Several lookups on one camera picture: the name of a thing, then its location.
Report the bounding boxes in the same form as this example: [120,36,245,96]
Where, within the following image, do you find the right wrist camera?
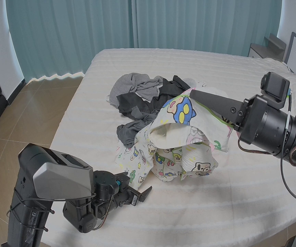
[261,72,292,110]

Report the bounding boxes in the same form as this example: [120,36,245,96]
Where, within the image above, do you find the grey bedside table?
[248,34,287,61]

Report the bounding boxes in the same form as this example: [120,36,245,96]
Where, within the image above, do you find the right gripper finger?
[190,89,249,132]

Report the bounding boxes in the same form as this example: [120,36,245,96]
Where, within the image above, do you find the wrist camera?
[261,72,292,110]
[115,173,131,190]

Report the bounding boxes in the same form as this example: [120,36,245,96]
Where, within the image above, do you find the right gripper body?
[238,95,291,156]

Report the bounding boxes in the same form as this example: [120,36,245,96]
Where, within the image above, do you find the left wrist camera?
[115,173,131,190]

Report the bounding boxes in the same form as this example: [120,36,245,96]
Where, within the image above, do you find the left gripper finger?
[138,186,153,203]

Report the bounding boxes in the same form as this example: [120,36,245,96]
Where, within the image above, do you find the pile of clothes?
[105,72,197,149]

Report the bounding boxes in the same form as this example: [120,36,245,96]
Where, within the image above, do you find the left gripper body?
[114,186,141,208]

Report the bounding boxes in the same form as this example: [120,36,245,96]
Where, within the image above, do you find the white printed pyjama top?
[113,80,234,183]

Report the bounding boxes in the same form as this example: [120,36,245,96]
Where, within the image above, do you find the bed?
[38,32,296,247]

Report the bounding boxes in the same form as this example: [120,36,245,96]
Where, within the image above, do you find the blue-green curtain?
[130,0,283,58]
[6,0,138,83]

